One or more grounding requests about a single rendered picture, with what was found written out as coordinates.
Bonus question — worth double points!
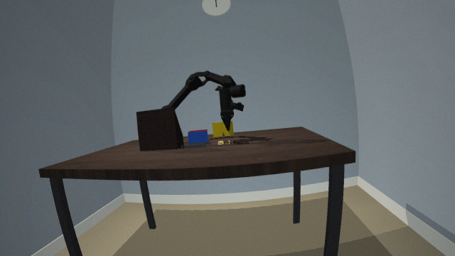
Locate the blue board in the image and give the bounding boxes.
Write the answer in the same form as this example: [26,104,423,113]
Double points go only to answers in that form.
[188,131,208,145]

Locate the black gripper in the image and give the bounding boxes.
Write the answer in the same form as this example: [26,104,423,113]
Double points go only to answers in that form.
[220,98,234,131]

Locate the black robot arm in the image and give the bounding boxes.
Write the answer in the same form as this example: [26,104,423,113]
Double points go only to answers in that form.
[162,70,246,111]

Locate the yellow notched board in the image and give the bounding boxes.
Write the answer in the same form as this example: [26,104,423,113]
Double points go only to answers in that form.
[212,121,234,137]

